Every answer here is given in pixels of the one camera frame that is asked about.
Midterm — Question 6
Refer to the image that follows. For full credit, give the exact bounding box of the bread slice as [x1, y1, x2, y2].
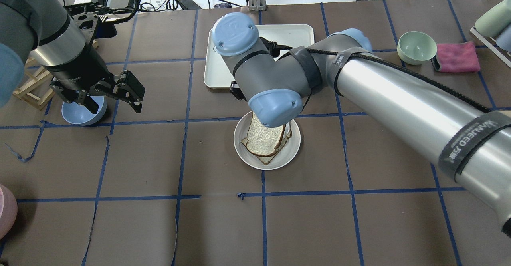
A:
[241, 123, 292, 165]
[244, 112, 286, 157]

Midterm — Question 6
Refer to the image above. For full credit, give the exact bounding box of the bread slice under egg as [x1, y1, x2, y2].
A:
[241, 123, 292, 165]

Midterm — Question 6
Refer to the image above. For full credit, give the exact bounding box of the white round plate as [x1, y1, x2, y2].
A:
[232, 111, 301, 170]

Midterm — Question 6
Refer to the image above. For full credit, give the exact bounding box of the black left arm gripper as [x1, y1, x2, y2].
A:
[49, 68, 146, 114]

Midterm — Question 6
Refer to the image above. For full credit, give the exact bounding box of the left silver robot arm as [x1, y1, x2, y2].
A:
[0, 0, 145, 114]

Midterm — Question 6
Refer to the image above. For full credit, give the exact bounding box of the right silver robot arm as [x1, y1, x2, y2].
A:
[210, 12, 511, 236]

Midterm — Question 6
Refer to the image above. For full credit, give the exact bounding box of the light green cup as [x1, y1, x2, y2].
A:
[475, 0, 511, 37]

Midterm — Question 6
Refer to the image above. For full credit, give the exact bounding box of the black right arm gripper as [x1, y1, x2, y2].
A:
[229, 81, 249, 102]

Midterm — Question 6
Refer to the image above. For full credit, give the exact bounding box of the pink cloth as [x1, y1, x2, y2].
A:
[431, 42, 481, 73]

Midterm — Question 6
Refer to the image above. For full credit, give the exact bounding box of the pink bowl with ice cubes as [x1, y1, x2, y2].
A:
[0, 184, 18, 239]

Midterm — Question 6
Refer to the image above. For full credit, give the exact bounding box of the wooden rack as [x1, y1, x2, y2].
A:
[12, 40, 98, 111]

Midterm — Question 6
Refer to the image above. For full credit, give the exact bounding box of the white Taiji Bear tray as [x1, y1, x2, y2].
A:
[203, 24, 315, 88]

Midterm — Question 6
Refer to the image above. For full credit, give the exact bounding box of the blue bowl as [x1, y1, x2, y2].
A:
[61, 96, 107, 126]

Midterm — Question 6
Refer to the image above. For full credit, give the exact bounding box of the light green bowl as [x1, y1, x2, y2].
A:
[397, 31, 438, 65]

